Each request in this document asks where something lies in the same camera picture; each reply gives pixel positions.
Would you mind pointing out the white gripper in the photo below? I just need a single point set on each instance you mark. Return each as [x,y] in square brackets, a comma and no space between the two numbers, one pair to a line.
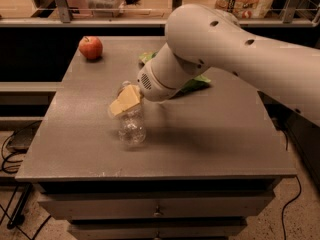
[151,85]

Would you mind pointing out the clear plastic water bottle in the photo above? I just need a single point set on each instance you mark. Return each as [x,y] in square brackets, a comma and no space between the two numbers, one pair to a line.
[132,130]

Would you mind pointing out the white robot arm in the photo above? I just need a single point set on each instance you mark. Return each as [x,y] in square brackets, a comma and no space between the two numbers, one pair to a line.
[198,38]

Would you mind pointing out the red apple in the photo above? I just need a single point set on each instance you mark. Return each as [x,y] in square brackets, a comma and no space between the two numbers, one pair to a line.
[90,47]

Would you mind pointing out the green snack bag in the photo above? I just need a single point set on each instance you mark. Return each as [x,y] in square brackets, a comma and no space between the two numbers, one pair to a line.
[198,83]

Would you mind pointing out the clear plastic container on shelf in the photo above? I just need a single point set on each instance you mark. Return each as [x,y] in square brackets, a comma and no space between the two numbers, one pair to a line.
[104,8]

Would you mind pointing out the grey table with drawers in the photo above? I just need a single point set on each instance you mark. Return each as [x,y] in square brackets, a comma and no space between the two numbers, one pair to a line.
[210,159]

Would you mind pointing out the metal shelf rack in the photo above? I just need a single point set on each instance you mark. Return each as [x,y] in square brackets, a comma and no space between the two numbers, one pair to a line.
[283,13]

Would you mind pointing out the black metal stand leg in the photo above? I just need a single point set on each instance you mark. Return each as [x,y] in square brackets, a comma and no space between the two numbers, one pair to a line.
[16,218]

